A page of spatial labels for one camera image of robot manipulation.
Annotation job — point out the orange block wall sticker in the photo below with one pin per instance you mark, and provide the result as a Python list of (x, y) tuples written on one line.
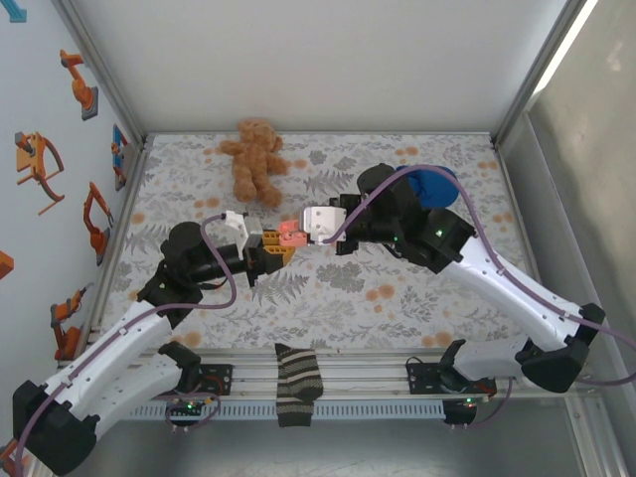
[(5, 263)]

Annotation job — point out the pink earbud charging case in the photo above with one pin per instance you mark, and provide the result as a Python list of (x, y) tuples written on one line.
[(292, 236)]

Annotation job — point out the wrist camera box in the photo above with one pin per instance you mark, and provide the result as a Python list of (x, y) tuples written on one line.
[(248, 231), (323, 223)]

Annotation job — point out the blue fabric cap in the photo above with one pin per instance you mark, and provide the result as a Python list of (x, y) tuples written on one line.
[(442, 191)]

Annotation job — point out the orange gripper claw sticker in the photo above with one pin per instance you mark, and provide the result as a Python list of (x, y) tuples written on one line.
[(30, 159)]

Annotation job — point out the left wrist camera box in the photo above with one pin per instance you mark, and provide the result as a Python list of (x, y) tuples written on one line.
[(248, 231)]

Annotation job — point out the floral patterned table mat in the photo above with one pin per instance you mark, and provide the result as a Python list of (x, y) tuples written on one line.
[(323, 323)]

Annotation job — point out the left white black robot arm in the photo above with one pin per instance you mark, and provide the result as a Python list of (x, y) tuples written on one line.
[(114, 343)]

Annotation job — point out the blue orange wall sticker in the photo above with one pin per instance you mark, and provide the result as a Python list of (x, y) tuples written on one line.
[(119, 149)]

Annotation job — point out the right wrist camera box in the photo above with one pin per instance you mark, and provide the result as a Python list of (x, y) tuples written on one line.
[(323, 223)]

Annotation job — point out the black beige striped sock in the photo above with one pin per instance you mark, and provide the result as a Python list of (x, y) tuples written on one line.
[(297, 382)]

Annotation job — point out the aluminium frame post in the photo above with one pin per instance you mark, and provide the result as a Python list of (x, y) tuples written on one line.
[(103, 69), (540, 69)]

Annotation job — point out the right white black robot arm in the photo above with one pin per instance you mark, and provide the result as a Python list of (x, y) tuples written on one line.
[(522, 298)]

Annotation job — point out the aluminium rail base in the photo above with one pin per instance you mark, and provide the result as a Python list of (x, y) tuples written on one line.
[(358, 377)]

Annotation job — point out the brown teddy bear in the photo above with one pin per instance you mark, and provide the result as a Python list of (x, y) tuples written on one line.
[(253, 159)]

